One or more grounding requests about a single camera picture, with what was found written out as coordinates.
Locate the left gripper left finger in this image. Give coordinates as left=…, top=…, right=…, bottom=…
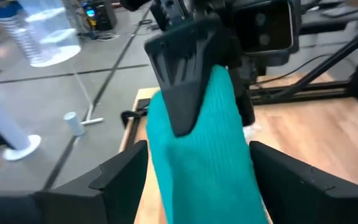
left=0, top=139, right=149, bottom=224

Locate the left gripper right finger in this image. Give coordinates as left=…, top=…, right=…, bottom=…
left=249, top=140, right=358, bottom=224

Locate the white lamp stand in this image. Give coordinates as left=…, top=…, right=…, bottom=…
left=71, top=63, right=104, bottom=126

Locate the white fan base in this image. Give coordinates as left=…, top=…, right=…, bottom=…
left=0, top=83, right=42, bottom=162

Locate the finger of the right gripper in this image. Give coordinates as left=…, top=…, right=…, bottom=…
left=236, top=86, right=257, bottom=128
left=144, top=18, right=231, bottom=138

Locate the white perforated cylinder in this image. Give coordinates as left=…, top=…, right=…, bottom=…
left=63, top=111, right=86, bottom=138

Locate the teal elastic bandage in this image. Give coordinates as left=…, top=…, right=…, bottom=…
left=145, top=64, right=270, bottom=224

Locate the black device blue light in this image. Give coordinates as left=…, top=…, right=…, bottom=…
left=82, top=0, right=117, bottom=32

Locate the black cable loop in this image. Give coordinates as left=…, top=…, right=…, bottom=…
left=120, top=105, right=150, bottom=128

